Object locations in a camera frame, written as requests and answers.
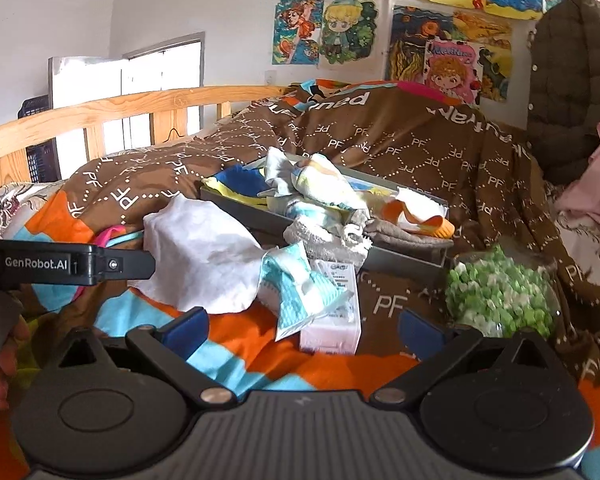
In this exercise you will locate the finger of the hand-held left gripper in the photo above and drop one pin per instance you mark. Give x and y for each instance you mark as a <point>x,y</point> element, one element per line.
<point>130,264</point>

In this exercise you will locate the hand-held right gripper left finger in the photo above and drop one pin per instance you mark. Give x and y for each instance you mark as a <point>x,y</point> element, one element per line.
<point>187,332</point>

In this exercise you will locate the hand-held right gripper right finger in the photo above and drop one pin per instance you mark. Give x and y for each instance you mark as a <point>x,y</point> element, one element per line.
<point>420,334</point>

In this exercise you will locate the white towel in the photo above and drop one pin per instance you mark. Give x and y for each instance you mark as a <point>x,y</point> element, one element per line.
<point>200,255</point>

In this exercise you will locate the grey tray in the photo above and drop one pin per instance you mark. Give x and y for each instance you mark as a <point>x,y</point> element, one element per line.
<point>405,257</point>

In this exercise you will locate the light blue white packet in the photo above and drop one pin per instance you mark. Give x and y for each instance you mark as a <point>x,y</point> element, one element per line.
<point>290,295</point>

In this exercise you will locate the person's left hand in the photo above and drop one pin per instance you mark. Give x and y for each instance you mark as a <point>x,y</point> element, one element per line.
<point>11,340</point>

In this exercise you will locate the floral bed sheet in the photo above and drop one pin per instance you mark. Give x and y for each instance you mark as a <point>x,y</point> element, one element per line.
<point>15,200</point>

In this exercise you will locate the small white box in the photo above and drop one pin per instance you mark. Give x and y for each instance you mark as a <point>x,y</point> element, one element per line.
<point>335,335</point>

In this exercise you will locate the black plastic crate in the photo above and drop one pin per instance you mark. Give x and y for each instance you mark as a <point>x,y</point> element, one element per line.
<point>42,160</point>

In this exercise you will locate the orange white sock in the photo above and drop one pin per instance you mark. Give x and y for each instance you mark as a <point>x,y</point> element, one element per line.
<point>420,215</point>

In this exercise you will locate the blue yellow cloth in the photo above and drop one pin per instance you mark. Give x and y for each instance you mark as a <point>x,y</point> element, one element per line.
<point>235,180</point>

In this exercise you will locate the beige knitted cloth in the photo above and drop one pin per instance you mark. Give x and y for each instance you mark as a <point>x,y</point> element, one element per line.
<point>320,242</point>

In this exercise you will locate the light blue white sock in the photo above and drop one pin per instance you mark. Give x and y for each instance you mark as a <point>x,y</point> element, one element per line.
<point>320,217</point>

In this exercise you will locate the pile of small socks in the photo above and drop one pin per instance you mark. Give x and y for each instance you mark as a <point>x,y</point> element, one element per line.
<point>320,175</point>

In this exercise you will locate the white panel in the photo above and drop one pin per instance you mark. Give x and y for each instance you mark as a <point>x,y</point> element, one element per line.
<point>85,80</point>

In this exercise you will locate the brown printed blanket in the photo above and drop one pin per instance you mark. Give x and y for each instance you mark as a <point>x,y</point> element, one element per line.
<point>380,135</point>

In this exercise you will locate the window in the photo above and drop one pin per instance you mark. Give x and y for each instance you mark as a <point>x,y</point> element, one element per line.
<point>180,65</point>

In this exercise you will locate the pink girl poster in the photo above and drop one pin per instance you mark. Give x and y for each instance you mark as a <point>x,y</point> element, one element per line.
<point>452,75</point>

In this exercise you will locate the orange-haired girl blue poster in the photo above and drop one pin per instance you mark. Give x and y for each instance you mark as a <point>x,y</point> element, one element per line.
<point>297,30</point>

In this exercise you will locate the brown quilted jacket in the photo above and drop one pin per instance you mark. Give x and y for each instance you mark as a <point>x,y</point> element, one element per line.
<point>565,85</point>

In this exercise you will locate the swirly orange blue poster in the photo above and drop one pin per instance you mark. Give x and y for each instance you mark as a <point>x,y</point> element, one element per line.
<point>415,45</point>

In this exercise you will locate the blond boy green poster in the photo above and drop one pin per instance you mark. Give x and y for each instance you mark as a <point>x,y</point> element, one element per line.
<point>352,30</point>

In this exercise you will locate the wooden bed rail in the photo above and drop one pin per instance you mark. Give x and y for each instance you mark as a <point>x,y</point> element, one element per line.
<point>105,107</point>

